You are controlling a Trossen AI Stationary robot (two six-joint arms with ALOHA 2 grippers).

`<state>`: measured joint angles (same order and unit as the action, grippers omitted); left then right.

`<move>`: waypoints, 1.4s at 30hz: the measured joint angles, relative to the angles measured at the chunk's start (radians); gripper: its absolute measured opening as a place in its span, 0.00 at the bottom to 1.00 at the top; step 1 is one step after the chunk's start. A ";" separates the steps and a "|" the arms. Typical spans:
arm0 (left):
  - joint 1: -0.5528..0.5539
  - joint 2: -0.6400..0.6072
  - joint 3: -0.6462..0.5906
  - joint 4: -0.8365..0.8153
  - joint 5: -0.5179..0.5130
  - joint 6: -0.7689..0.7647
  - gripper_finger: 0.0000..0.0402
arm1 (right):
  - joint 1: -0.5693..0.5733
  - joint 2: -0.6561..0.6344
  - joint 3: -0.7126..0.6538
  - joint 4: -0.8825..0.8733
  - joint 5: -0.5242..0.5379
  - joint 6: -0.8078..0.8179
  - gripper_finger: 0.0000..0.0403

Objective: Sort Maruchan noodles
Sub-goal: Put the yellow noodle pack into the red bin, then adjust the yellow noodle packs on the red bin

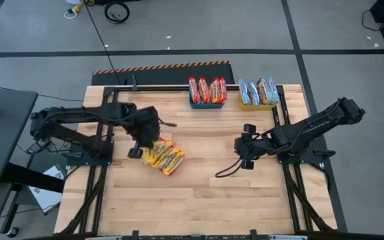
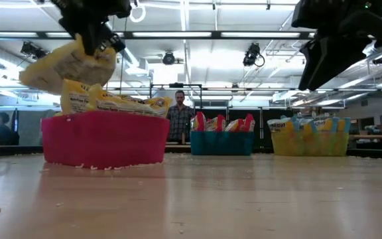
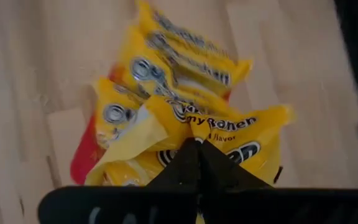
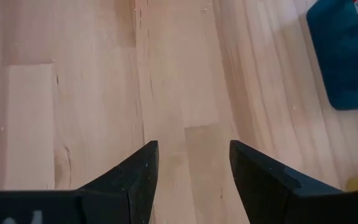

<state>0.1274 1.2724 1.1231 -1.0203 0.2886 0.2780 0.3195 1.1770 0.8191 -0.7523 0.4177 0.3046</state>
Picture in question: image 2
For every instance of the horizontal black truss rail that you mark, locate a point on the horizontal black truss rail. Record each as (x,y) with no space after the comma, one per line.
(260,89)

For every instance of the person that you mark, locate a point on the person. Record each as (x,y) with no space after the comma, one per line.
(0,131)
(179,119)

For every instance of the wooden background table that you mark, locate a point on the wooden background table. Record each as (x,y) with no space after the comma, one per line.
(370,136)

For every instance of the black stage spotlights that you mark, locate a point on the black stage spotlights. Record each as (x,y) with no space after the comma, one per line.
(33,49)

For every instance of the silver ceiling air duct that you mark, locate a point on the silver ceiling air duct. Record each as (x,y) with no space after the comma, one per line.
(131,61)

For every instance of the black ceiling speaker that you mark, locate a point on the black ceiling speaker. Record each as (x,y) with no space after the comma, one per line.
(380,60)

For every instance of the round black ceiling camera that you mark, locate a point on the round black ceiling camera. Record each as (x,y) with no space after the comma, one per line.
(168,58)

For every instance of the yellow plastic bin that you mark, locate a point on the yellow plastic bin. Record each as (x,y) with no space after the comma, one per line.
(310,146)

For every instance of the red plastic bin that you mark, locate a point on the red plastic bin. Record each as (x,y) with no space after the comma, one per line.
(104,142)

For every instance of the blue plastic bin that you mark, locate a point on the blue plastic bin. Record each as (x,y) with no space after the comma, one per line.
(222,144)

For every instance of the grey covered cabinet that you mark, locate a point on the grey covered cabinet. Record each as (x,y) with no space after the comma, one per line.
(28,126)

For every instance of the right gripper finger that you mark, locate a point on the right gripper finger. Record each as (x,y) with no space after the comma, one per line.
(340,53)
(310,56)

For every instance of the black aluminium table frame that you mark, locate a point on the black aluminium table frame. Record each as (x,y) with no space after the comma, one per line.
(12,150)

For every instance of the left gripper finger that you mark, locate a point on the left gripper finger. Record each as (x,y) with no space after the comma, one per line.
(113,40)
(89,36)

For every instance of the blue Maruchan ramen pack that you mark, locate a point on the blue Maruchan ramen pack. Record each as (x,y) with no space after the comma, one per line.
(342,125)
(323,125)
(302,126)
(279,125)

